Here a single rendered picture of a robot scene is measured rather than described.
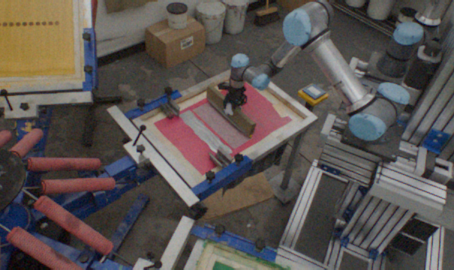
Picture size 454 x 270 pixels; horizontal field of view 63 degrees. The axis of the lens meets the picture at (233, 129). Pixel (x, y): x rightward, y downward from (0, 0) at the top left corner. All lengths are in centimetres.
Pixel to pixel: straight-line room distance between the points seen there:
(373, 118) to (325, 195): 140
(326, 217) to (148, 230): 119
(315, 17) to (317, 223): 153
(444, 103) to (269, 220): 151
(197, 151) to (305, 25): 81
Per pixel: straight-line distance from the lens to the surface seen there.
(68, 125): 338
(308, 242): 246
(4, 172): 141
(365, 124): 136
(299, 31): 133
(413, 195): 162
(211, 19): 400
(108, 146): 314
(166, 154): 173
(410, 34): 189
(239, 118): 185
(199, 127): 189
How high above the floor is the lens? 233
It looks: 46 degrees down
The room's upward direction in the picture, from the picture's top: 7 degrees clockwise
